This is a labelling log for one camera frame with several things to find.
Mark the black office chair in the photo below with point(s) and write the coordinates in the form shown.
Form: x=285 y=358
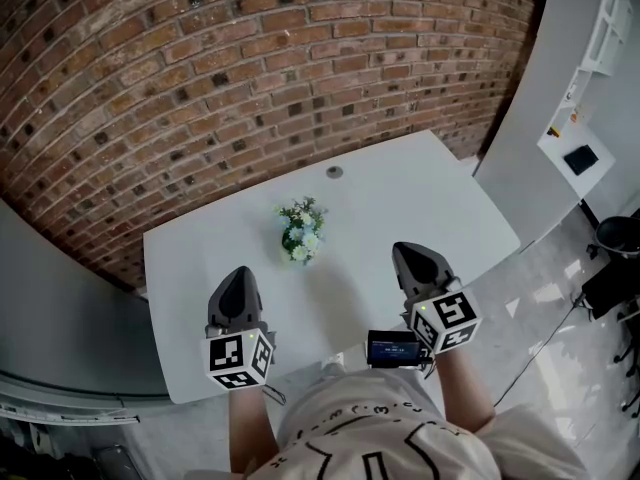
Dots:
x=631 y=363

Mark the white metal rack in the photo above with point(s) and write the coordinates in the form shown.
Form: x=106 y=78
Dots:
x=65 y=414

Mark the white shelf cabinet with drawers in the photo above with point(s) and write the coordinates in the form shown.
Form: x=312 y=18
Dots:
x=525 y=168

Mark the white desk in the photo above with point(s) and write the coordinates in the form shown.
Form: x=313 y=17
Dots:
x=400 y=203

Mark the person's right forearm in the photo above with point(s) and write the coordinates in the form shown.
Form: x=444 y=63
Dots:
x=465 y=398

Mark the black folding chair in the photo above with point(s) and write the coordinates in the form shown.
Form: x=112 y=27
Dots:
x=70 y=458

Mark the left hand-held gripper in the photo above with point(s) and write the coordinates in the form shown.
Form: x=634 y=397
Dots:
x=235 y=353

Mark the person's grey trousers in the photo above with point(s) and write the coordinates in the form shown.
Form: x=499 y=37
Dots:
x=332 y=369

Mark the person's left forearm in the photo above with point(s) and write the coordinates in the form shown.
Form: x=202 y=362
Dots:
x=252 y=428

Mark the person's white printed shirt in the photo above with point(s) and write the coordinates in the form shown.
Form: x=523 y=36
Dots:
x=380 y=433

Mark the blue flowers with green leaves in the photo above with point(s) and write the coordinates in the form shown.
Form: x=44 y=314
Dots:
x=300 y=233

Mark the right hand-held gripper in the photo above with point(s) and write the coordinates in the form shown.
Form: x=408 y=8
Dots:
x=450 y=318

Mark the small black screen device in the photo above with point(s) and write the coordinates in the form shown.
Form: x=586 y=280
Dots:
x=392 y=349

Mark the large grey cabinet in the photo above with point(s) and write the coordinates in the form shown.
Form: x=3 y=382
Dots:
x=65 y=318

